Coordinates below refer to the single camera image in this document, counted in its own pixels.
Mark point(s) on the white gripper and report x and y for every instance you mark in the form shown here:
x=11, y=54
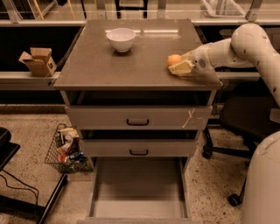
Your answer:
x=199, y=60

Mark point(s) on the orange fruit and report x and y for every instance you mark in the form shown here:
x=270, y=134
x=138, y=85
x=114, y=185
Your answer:
x=173, y=59

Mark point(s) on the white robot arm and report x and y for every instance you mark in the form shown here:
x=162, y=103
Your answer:
x=249, y=46

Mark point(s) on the grey top drawer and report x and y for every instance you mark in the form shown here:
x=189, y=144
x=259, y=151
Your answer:
x=138, y=118

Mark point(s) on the grey drawer cabinet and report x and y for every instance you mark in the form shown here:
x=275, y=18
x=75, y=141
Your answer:
x=95, y=74

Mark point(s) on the grey middle drawer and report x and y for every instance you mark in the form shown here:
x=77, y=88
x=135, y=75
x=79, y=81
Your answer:
x=138, y=148

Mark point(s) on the open grey bottom drawer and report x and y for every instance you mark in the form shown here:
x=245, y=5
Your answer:
x=138, y=190

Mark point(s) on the white bowl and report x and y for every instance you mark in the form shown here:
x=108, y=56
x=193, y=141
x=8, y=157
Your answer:
x=121, y=39

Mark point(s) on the black office chair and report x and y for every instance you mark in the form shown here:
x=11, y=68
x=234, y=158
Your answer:
x=247, y=112

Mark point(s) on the open cardboard box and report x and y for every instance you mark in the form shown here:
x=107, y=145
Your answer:
x=40, y=62

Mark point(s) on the black stand base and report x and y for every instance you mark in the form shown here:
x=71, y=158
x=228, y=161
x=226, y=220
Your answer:
x=18, y=207

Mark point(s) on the wire basket with items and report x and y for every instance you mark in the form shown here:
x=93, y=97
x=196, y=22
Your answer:
x=65, y=154

